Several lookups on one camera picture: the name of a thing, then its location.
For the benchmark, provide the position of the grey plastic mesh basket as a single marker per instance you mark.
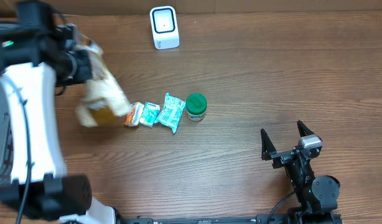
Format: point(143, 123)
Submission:
point(6, 149)

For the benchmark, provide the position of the small teal packet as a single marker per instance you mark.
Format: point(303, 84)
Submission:
point(149, 114)

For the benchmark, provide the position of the beige bread bag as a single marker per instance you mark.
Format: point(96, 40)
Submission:
point(104, 100)

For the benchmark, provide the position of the white barcode scanner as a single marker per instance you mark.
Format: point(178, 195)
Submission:
point(165, 30)

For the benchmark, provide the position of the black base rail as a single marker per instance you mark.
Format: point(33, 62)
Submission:
point(197, 221)

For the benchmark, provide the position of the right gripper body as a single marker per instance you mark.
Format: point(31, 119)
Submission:
point(282, 158)

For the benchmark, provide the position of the teal white snack packet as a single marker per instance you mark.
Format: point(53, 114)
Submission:
point(171, 113)

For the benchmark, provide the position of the green lid jar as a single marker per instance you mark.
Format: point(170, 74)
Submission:
point(196, 106)

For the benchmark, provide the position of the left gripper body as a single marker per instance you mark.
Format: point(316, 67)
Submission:
point(83, 65)

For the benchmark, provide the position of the orange white packet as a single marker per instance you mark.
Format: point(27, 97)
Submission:
point(134, 116)

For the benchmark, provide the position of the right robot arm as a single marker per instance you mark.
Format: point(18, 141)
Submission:
point(317, 196)

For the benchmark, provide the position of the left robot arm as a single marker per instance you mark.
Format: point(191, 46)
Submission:
point(36, 57)

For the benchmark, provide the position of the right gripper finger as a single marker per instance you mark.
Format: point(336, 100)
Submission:
point(268, 148)
point(303, 129)

